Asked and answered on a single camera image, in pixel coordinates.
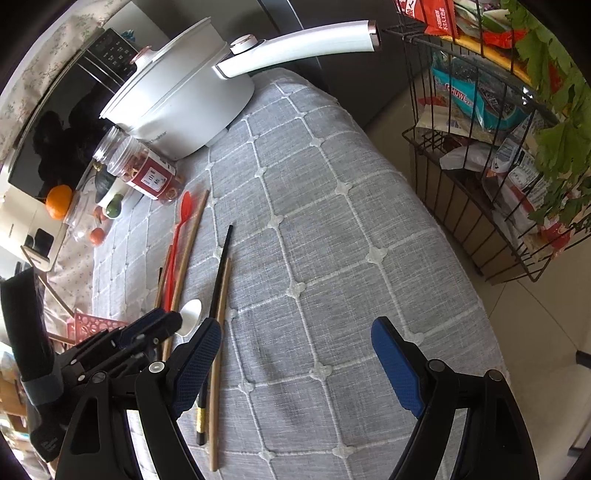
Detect black door microwave oven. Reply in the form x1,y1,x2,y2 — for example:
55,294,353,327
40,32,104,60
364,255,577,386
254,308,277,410
0,28,144,204

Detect green leafy vegetable bunch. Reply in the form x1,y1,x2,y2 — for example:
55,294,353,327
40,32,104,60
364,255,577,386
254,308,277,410
502,0,591,234

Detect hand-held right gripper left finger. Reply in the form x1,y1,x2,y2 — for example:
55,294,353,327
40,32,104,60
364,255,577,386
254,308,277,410
54,318,222,480

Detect teal snack packet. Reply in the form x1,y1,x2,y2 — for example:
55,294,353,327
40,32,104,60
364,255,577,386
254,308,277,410
431,64,532,131

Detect cream air fryer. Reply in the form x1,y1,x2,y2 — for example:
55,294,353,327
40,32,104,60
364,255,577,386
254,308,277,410
0,191,65,274

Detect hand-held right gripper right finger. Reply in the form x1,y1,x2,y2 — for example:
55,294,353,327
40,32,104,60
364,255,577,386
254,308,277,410
370,316,541,480

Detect pale floral cloth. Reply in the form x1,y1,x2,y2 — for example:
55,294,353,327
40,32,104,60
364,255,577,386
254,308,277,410
0,0,136,153

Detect red snack packet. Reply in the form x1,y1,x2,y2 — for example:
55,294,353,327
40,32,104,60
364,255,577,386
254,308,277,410
396,0,459,36

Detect grey checked tablecloth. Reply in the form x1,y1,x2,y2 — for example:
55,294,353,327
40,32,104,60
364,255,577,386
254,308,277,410
91,67,509,480

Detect orange fruit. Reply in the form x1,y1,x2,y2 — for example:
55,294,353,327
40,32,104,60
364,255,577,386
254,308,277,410
45,185,75,220

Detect black chopstick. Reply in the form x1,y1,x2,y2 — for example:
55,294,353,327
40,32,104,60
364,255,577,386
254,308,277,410
196,224,234,446

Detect pink perforated utensil holder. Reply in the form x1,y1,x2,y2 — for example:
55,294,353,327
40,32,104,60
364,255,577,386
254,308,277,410
66,312,126,345

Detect glass jar red contents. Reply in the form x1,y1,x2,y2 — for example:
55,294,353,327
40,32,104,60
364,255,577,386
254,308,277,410
92,127,185,206

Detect black wire rack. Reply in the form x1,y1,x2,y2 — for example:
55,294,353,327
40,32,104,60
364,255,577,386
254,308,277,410
381,18,591,284

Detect cherry print cloth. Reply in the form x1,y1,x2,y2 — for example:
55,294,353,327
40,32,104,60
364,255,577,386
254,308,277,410
45,230,98,319

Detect white spoon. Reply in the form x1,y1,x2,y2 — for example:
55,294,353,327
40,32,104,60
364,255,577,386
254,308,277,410
178,299,203,340

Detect red plastic spoon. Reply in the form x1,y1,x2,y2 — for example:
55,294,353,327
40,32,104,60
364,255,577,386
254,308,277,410
163,191,193,311

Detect clear glass jar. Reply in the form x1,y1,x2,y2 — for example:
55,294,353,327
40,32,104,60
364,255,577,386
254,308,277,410
65,194,116,247

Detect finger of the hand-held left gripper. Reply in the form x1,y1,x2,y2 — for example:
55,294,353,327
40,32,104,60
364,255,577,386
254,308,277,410
117,309,183,350
55,330,160,387

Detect white electric pot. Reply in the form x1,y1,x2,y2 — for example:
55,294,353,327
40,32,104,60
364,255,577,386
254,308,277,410
99,18,382,161

